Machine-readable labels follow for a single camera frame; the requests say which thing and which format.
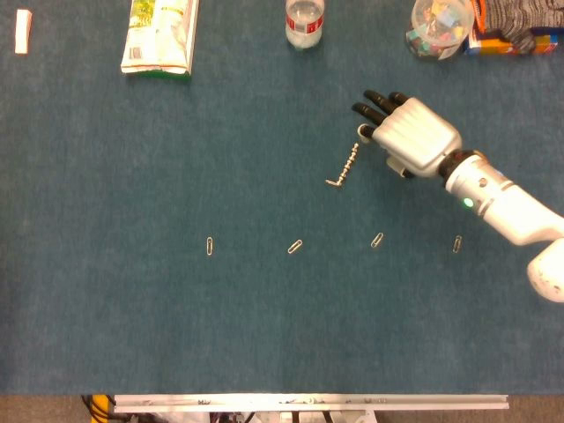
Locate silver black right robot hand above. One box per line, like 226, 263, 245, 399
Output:
351, 89, 464, 180

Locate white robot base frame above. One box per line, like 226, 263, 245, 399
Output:
167, 411, 375, 423

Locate red label plastic bottle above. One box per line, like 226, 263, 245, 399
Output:
285, 0, 326, 50

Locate aluminium profile rail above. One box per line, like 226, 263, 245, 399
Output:
113, 393, 510, 414

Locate clear jar of binder clips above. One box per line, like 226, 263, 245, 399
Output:
404, 0, 476, 62

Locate yellow frame part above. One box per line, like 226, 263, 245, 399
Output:
91, 395, 110, 423

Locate green white snack bag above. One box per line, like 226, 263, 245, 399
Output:
124, 0, 201, 83

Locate orange blue printed box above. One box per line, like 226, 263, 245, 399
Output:
464, 28, 560, 57

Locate white pink paper block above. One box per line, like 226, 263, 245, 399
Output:
14, 9, 33, 56

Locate black cable bundle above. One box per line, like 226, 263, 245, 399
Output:
81, 395, 116, 423

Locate white green tissue pack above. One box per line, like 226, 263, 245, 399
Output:
120, 0, 199, 76

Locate grey knit work glove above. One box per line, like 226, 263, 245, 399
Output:
471, 0, 564, 55

